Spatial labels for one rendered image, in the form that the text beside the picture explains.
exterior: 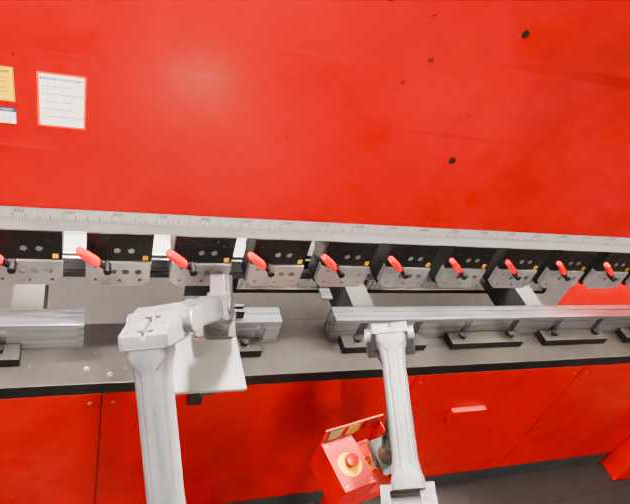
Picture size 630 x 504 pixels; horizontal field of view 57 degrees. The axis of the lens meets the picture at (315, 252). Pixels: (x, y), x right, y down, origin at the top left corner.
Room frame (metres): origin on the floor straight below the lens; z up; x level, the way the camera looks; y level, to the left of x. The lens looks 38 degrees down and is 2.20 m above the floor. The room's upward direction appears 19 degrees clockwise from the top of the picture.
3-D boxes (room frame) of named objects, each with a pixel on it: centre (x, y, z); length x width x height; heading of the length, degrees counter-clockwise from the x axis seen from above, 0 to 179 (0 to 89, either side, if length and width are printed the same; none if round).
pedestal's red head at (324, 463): (1.01, -0.32, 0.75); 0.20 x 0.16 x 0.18; 129
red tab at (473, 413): (1.47, -0.73, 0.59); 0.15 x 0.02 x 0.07; 118
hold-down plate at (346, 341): (1.36, -0.31, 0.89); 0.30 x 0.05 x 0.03; 118
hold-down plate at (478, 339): (1.55, -0.66, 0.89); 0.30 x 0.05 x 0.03; 118
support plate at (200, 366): (1.00, 0.19, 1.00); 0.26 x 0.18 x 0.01; 28
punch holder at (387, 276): (1.40, -0.25, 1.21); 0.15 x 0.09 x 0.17; 118
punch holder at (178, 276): (1.12, 0.28, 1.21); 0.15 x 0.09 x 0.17; 118
